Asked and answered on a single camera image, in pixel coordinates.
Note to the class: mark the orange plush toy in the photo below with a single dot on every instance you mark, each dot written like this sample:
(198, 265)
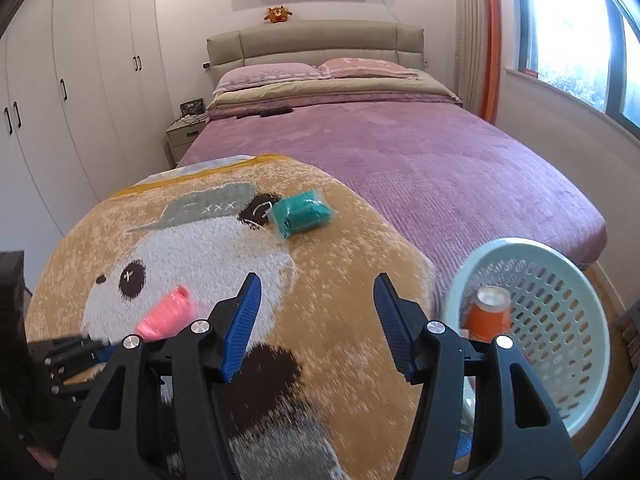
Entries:
(278, 14)

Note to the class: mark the grey curtain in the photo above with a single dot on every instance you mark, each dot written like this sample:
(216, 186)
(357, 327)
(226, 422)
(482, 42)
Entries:
(467, 35)

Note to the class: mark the folded beige quilt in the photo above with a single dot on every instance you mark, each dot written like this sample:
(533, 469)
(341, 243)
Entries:
(350, 91)

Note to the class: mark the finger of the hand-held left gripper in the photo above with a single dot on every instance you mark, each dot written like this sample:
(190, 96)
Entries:
(70, 347)
(67, 379)

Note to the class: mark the white wardrobe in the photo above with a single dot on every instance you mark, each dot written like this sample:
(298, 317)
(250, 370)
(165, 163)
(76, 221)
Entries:
(75, 85)

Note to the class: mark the red and white paper cup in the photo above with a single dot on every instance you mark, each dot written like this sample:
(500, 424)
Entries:
(487, 321)

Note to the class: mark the orange curtain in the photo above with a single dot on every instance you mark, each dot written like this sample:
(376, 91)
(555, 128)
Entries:
(491, 40)

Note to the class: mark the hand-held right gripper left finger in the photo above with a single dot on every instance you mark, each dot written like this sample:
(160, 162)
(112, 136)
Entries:
(242, 330)

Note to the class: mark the dark box on nightstand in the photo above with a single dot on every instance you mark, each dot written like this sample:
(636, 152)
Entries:
(192, 106)

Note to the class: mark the dark flat item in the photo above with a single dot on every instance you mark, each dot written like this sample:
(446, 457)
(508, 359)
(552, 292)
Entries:
(272, 111)

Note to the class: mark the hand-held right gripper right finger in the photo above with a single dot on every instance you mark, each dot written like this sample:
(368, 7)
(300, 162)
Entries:
(395, 330)

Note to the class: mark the bed with purple cover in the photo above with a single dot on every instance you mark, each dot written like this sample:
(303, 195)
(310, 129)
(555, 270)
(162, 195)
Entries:
(425, 170)

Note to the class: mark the teal packet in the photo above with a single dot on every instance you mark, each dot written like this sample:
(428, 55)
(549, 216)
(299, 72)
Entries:
(302, 214)

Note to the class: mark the pink pillow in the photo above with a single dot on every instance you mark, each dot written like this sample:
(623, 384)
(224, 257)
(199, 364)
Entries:
(365, 67)

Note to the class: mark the beige padded headboard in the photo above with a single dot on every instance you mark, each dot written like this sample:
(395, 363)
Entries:
(320, 42)

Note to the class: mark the mauve patterned pillow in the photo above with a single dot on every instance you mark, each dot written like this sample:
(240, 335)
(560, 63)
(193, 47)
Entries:
(265, 77)

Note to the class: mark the grey nightstand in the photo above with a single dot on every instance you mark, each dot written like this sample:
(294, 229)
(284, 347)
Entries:
(184, 140)

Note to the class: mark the pink plastic bag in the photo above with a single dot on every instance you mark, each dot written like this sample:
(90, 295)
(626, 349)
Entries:
(165, 315)

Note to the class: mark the dark framed window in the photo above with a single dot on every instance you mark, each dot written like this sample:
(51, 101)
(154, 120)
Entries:
(575, 35)

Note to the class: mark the pale green plastic basket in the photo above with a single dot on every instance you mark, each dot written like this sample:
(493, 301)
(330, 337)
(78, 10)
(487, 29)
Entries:
(555, 310)

